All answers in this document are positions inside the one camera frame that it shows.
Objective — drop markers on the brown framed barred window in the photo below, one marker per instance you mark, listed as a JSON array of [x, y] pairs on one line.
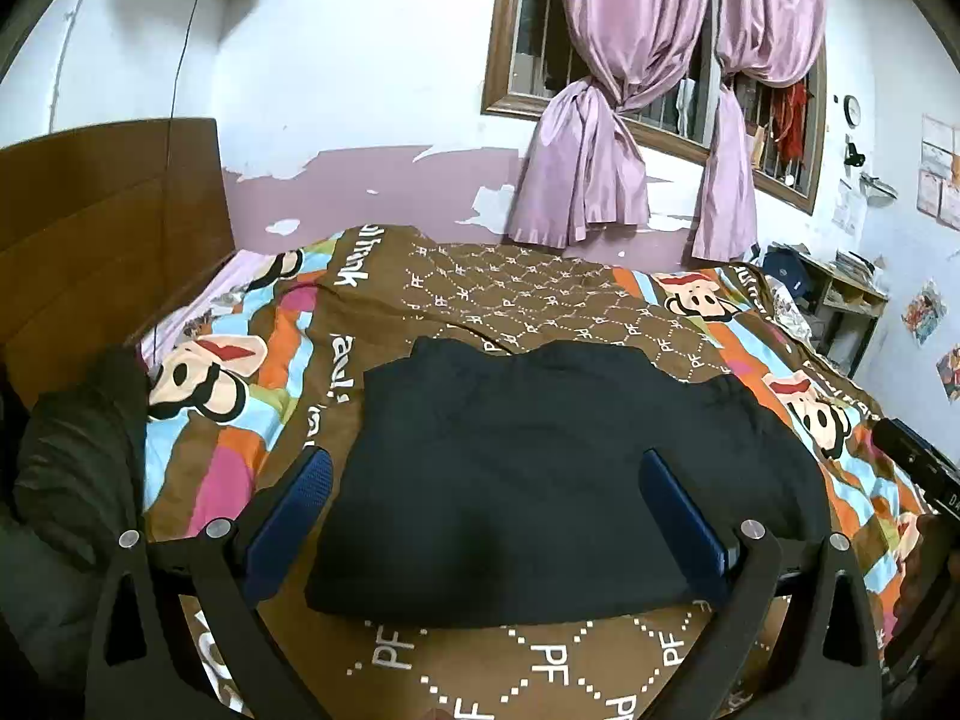
[[773, 41]]

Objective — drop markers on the colourful monkey print bedspread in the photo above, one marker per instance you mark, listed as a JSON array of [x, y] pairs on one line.
[[271, 359]]

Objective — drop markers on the brown wooden headboard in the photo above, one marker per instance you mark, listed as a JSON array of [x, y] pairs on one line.
[[105, 229]]

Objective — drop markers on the red hanging clothes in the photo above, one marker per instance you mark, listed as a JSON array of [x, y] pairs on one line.
[[788, 113]]

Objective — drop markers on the black puffer jacket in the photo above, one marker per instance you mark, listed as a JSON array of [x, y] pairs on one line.
[[485, 490]]

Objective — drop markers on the round wall clock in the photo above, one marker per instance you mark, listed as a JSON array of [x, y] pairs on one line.
[[852, 111]]

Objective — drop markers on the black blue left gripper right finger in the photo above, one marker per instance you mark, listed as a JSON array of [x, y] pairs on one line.
[[791, 634]]

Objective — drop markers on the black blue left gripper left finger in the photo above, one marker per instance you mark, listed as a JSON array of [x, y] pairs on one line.
[[143, 661]]

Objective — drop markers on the wooden side shelf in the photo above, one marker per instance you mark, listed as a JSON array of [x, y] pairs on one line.
[[843, 312]]

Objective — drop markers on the dark green jacket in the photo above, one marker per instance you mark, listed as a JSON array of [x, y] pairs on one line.
[[76, 486]]

